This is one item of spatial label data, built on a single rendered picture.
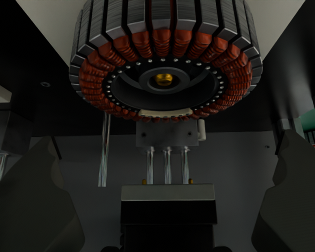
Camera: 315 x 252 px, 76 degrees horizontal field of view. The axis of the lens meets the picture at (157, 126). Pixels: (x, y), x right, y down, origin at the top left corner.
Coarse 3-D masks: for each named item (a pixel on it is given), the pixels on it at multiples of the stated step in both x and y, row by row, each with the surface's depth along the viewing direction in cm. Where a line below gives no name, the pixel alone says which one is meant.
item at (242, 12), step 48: (96, 0) 9; (144, 0) 8; (192, 0) 8; (240, 0) 9; (96, 48) 9; (144, 48) 8; (192, 48) 9; (240, 48) 9; (96, 96) 13; (144, 96) 16; (192, 96) 15; (240, 96) 13
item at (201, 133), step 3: (201, 117) 26; (198, 120) 26; (201, 120) 26; (198, 123) 26; (201, 123) 26; (198, 126) 26; (201, 126) 25; (204, 126) 26; (198, 129) 25; (201, 129) 25; (204, 129) 26; (198, 132) 25; (201, 132) 25; (204, 132) 25; (198, 135) 25; (201, 135) 25; (204, 135) 25; (198, 138) 25; (201, 138) 25; (204, 138) 25
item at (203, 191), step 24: (168, 168) 25; (144, 192) 13; (168, 192) 13; (192, 192) 13; (120, 216) 15; (144, 216) 15; (168, 216) 14; (192, 216) 14; (216, 216) 14; (144, 240) 14; (168, 240) 14; (192, 240) 14
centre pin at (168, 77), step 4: (152, 76) 13; (156, 76) 13; (160, 76) 13; (164, 76) 13; (168, 76) 13; (172, 76) 13; (156, 80) 13; (160, 80) 13; (164, 80) 13; (168, 80) 13; (172, 80) 13; (160, 84) 13; (164, 84) 13; (168, 84) 13
